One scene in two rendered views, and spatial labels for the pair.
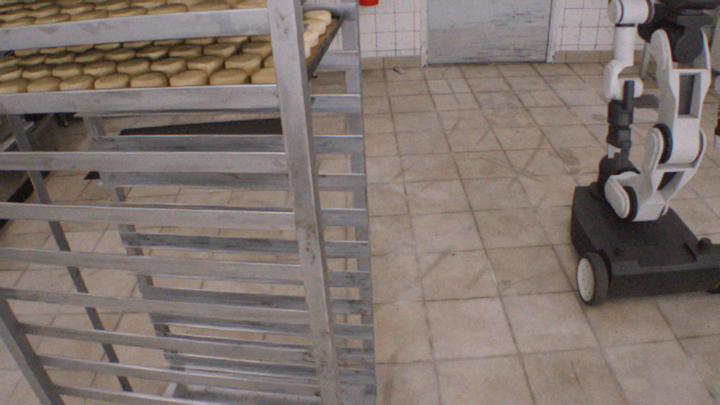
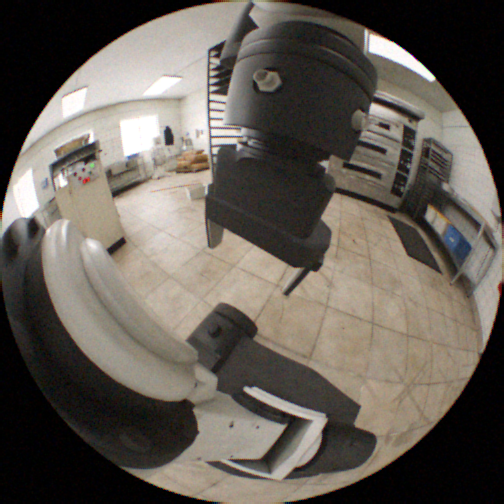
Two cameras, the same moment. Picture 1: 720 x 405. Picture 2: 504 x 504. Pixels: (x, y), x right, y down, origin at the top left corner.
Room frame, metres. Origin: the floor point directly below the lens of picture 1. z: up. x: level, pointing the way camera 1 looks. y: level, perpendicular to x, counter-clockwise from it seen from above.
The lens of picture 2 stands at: (1.69, -1.02, 0.67)
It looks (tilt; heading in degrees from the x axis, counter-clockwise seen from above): 40 degrees down; 120
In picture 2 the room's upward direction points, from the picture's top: straight up
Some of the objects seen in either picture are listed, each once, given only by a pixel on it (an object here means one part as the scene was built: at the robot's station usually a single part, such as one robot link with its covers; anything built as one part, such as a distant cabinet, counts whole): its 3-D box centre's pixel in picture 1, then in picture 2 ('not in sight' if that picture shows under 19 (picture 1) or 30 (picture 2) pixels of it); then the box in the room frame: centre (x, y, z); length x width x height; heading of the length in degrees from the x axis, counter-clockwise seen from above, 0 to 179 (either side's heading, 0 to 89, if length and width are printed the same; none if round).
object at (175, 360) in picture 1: (263, 369); not in sight; (1.06, 0.30, 0.24); 0.64 x 0.03 x 0.03; 81
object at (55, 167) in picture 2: not in sight; (74, 165); (-0.68, -1.07, 1.01); 0.72 x 0.33 x 0.34; 96
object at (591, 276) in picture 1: (591, 279); (234, 322); (1.51, -0.86, 0.10); 0.20 x 0.05 x 0.20; 179
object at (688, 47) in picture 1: (670, 28); not in sight; (1.80, -1.13, 0.97); 0.28 x 0.13 x 0.18; 179
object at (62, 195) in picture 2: not in sight; (84, 205); (-1.15, -1.11, 0.42); 1.28 x 0.72 x 0.84; 6
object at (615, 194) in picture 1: (636, 196); (264, 436); (1.78, -1.13, 0.28); 0.21 x 0.20 x 0.13; 179
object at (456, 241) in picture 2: not in sight; (458, 242); (3.86, 0.90, 0.36); 0.47 x 0.38 x 0.26; 1
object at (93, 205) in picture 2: not in sight; (91, 207); (-0.17, -1.02, 0.45); 0.70 x 0.34 x 0.90; 6
